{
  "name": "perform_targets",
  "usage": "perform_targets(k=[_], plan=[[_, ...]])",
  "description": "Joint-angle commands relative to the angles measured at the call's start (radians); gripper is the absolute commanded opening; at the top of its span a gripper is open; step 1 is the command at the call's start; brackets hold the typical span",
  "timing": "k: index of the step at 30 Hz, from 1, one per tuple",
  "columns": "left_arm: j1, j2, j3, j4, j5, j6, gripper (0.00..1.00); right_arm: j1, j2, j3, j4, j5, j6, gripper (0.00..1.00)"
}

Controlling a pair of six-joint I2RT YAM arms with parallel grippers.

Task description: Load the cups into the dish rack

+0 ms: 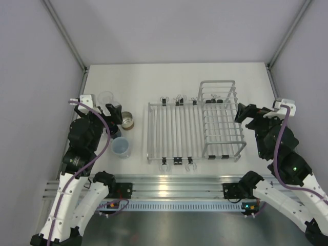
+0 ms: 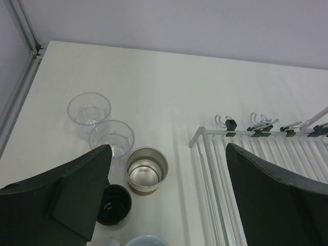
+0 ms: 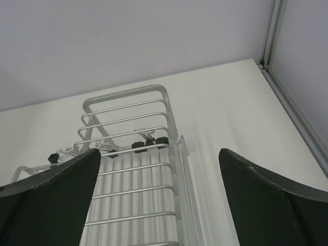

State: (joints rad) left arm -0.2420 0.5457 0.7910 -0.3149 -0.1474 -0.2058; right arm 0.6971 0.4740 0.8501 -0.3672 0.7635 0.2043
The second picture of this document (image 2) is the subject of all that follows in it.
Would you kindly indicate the cream steel cup brown band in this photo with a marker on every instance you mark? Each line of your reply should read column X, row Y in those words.
column 146, row 168

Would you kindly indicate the dark blue ceramic mug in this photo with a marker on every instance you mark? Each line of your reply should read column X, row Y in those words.
column 115, row 206

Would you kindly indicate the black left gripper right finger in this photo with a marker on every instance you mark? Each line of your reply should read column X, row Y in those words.
column 276, row 206

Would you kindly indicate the light blue ceramic mug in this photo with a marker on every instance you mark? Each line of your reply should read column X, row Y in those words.
column 142, row 240

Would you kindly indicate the clear plastic tumbler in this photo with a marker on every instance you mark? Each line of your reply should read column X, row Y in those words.
column 88, row 109
column 118, row 135

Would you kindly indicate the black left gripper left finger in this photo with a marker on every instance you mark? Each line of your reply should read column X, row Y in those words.
column 59, row 206

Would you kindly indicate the silver flat dish rack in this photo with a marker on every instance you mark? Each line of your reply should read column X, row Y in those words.
column 299, row 147

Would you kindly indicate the aluminium frame post left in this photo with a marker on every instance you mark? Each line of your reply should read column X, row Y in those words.
column 20, row 59

